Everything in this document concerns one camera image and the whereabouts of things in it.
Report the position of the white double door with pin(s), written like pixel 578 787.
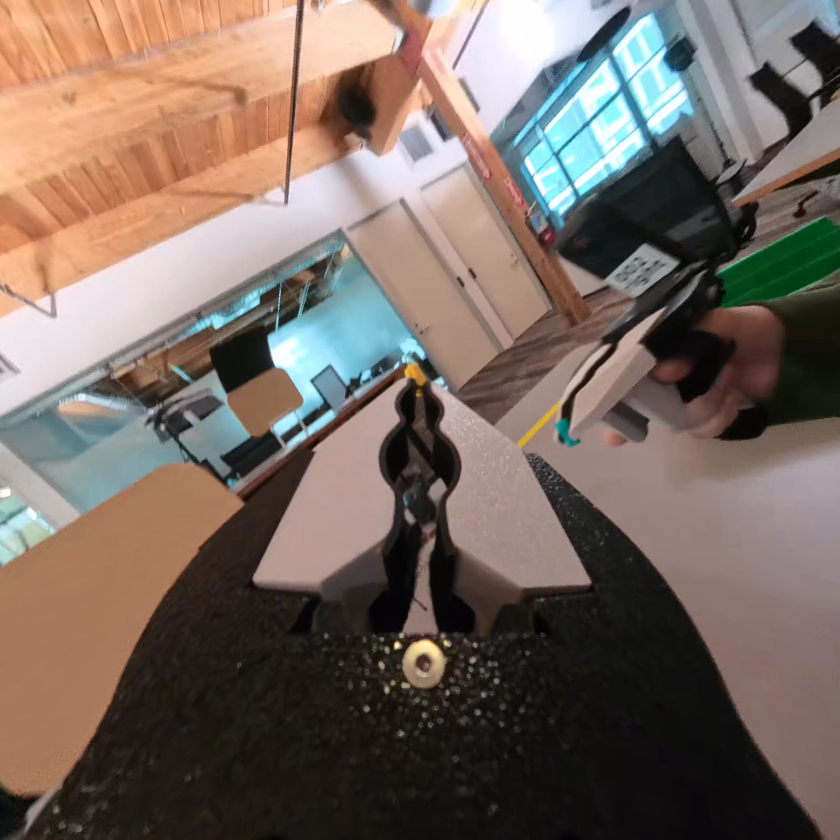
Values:
pixel 453 275

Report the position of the white office table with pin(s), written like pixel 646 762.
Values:
pixel 794 161

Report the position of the large grid window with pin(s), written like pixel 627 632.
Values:
pixel 597 111

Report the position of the person's right hand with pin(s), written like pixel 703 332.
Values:
pixel 754 354

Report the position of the black hanging rod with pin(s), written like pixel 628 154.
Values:
pixel 294 98

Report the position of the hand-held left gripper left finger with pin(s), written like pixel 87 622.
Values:
pixel 328 518

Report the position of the black office chair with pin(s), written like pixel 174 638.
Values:
pixel 820 49
pixel 781 98

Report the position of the tan chair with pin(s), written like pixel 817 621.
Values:
pixel 266 400

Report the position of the green ribbed panel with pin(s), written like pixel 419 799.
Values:
pixel 781 262

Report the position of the small yellow lego piece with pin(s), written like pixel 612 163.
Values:
pixel 415 374

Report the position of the person's right forearm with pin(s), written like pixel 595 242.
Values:
pixel 810 354

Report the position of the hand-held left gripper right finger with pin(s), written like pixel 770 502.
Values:
pixel 512 518

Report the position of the black monitor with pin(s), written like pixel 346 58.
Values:
pixel 239 358

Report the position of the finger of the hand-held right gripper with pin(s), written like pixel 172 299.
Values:
pixel 620 374
pixel 577 380

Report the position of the wooden support post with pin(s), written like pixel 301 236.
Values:
pixel 512 197

